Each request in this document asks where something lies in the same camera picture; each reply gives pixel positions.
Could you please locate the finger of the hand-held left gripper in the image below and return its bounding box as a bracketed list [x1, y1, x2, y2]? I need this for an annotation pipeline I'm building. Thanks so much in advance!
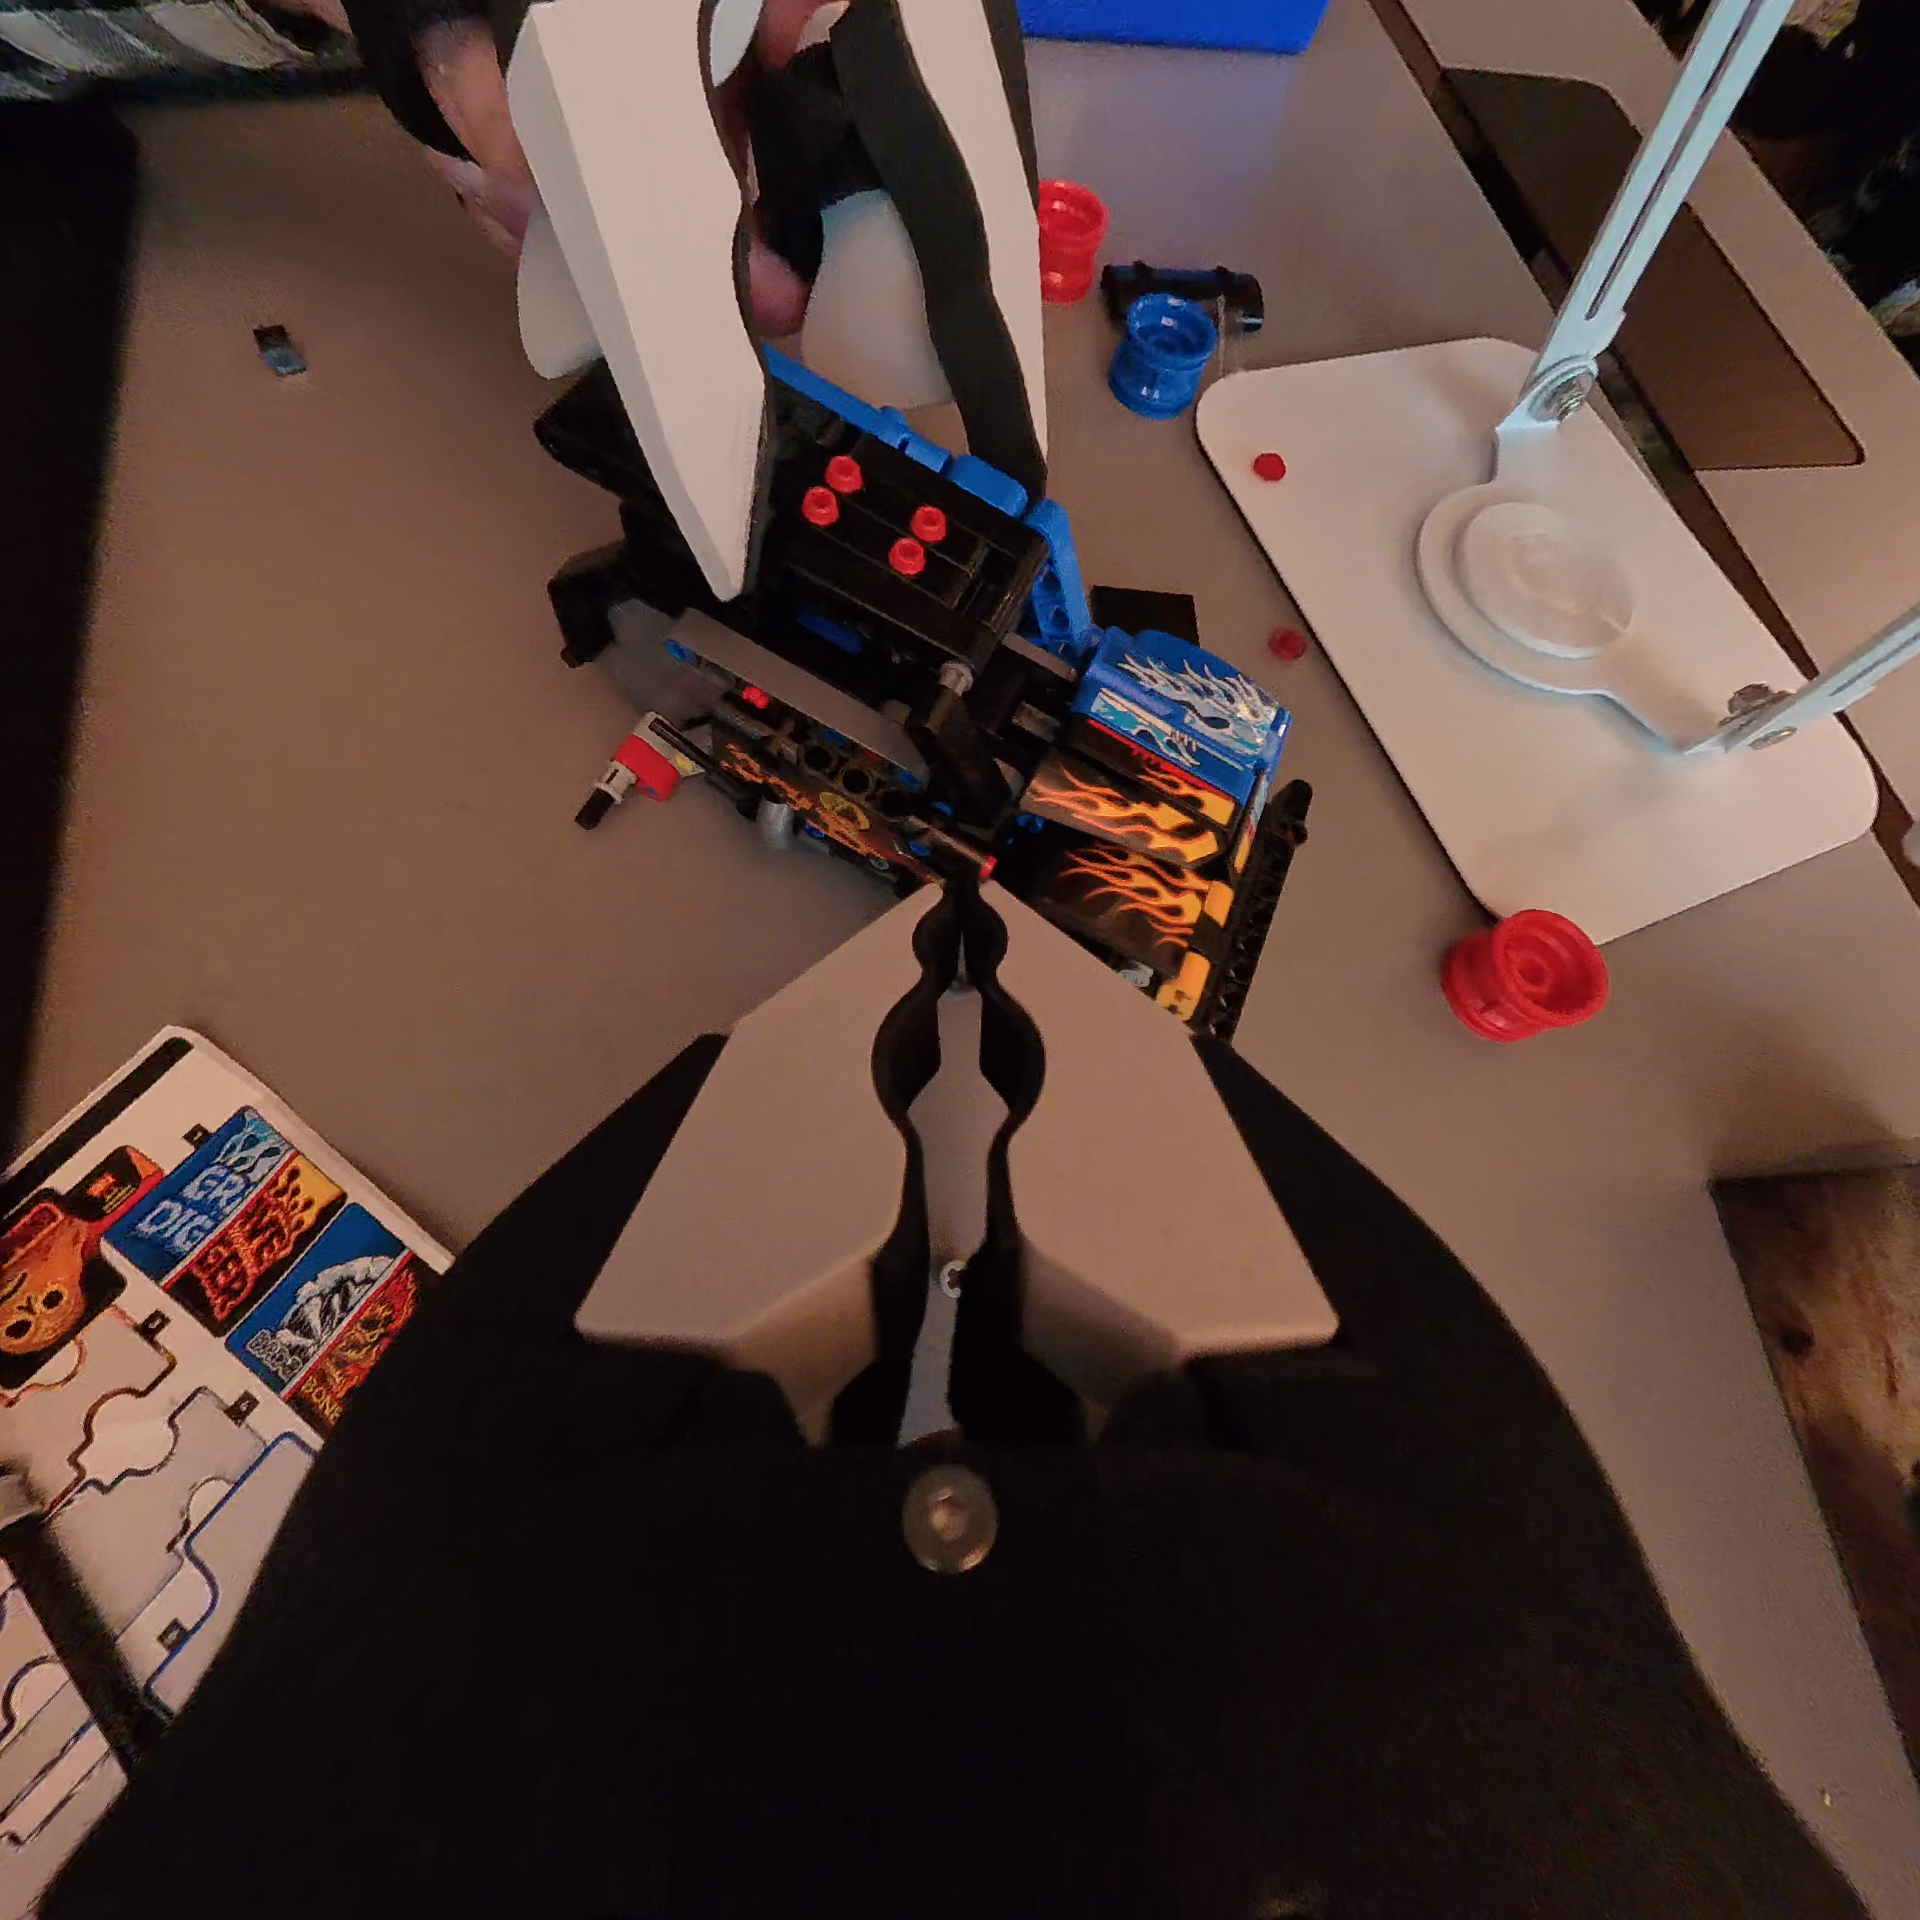
[506, 0, 771, 605]
[829, 0, 1050, 501]

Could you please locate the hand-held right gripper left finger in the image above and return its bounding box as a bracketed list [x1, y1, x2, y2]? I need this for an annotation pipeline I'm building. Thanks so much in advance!
[574, 883, 957, 1450]

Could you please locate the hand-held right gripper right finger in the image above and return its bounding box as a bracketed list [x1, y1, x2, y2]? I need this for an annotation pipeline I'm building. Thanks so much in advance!
[957, 880, 1340, 1444]

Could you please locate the black blue brick truck model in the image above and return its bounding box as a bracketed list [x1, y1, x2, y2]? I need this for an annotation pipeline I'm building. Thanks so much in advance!
[537, 345, 1315, 1045]

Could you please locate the long black axle grey end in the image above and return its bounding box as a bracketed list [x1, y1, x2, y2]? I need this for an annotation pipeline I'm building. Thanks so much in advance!
[0, 1516, 160, 1758]

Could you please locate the person's left forearm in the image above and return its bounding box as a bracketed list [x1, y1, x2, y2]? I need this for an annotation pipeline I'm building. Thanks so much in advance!
[0, 0, 355, 98]

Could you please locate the red wheel hub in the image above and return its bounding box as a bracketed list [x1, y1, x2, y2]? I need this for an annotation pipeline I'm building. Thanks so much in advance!
[1035, 181, 1108, 305]
[1441, 909, 1611, 1040]

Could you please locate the blue bin with tag label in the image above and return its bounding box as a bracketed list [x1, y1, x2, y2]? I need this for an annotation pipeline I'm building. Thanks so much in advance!
[1020, 0, 1329, 56]

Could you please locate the black connector block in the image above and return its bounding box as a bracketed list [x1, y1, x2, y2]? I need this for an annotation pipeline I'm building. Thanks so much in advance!
[1102, 264, 1265, 331]

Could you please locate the blue wheel hub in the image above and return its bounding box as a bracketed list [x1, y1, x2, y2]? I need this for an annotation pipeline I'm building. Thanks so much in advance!
[1106, 293, 1220, 419]

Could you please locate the sticker sheet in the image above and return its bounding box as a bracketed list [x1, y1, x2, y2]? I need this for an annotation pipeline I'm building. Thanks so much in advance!
[0, 1027, 453, 1854]

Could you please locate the black dotted mat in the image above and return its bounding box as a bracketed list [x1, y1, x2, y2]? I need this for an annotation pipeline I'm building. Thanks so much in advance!
[0, 105, 137, 1113]

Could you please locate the monster truck set box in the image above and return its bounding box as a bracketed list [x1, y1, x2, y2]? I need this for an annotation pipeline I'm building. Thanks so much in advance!
[1717, 1170, 1920, 1624]

